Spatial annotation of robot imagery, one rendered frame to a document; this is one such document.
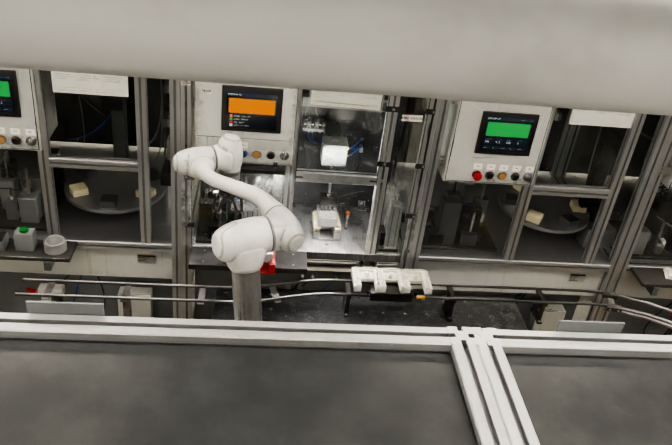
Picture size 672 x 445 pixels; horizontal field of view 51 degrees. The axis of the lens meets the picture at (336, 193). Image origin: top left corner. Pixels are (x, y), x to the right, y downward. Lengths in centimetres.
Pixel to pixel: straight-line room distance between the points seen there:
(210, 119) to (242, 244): 77
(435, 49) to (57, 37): 12
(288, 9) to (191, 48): 3
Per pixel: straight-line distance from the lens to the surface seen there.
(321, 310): 336
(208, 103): 296
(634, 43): 25
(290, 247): 245
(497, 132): 311
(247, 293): 250
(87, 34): 23
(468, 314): 352
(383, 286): 323
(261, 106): 292
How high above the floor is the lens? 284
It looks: 30 degrees down
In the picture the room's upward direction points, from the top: 7 degrees clockwise
